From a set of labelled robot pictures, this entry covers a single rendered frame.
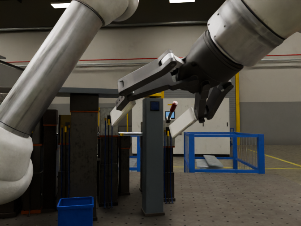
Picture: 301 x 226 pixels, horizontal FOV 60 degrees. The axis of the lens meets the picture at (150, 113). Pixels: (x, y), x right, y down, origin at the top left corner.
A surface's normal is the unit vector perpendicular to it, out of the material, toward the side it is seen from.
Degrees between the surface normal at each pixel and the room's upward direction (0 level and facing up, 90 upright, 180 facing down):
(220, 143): 90
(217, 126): 90
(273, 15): 132
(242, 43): 127
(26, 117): 107
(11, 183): 99
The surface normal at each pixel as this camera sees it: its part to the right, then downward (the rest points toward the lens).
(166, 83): -0.25, -0.51
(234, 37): -0.50, 0.36
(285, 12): -0.37, 0.76
